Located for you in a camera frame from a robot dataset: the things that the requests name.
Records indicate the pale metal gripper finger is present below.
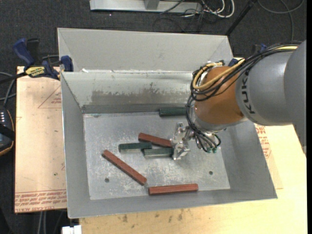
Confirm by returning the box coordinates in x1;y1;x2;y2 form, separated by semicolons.
172;142;191;161
170;122;185;144

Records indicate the dark green flat block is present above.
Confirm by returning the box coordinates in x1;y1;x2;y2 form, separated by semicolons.
142;147;175;159
158;107;189;117
118;142;153;154

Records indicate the red-brown flat block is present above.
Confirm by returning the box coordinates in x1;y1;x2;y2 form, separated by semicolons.
137;132;173;148
148;183;199;196
101;149;148;187

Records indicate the grey metal bin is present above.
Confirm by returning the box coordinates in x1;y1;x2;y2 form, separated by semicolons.
57;27;278;219

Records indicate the brown cardboard board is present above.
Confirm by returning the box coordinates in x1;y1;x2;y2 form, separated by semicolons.
14;66;285;214

